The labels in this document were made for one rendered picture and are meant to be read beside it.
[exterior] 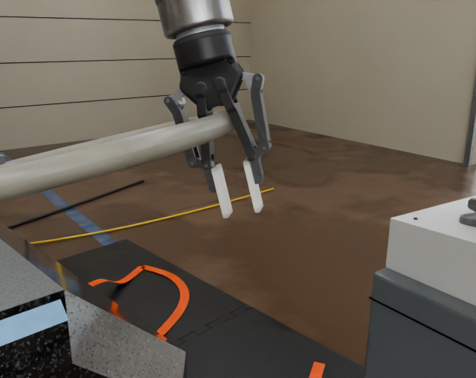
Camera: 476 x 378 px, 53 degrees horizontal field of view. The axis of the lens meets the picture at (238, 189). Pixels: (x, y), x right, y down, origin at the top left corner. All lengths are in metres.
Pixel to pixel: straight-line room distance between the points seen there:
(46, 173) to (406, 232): 0.72
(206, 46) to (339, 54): 5.90
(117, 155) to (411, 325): 0.71
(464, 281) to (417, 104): 4.90
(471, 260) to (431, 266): 0.08
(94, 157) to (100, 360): 0.49
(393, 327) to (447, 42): 4.75
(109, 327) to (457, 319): 0.62
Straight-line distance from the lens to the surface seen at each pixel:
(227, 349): 2.12
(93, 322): 0.91
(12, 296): 0.89
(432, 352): 1.02
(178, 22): 0.60
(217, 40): 0.60
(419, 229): 0.99
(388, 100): 6.01
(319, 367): 2.04
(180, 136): 0.52
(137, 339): 0.99
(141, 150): 0.49
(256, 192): 0.62
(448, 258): 0.97
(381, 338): 1.08
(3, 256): 1.05
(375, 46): 6.12
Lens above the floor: 1.26
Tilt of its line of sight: 17 degrees down
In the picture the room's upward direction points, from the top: straight up
